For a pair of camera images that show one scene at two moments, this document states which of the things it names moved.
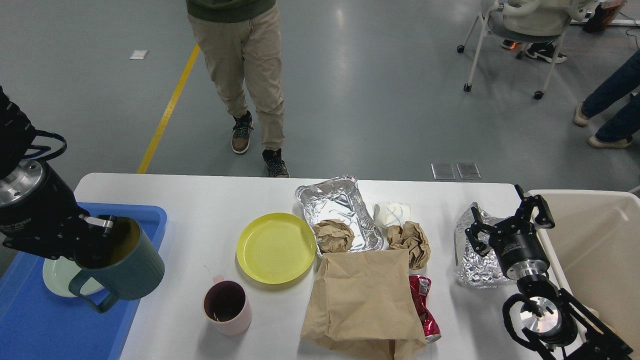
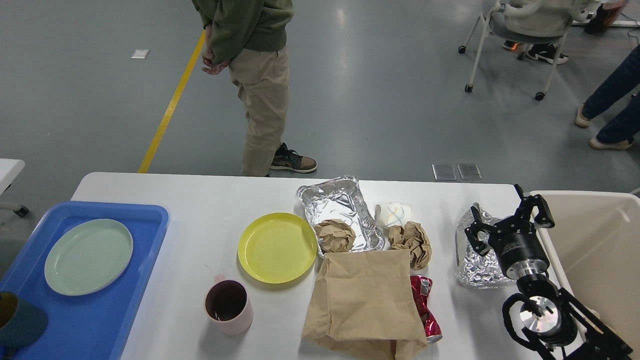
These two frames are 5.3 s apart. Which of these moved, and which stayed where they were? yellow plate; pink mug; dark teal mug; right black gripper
Moved: dark teal mug
Stayed: pink mug; yellow plate; right black gripper
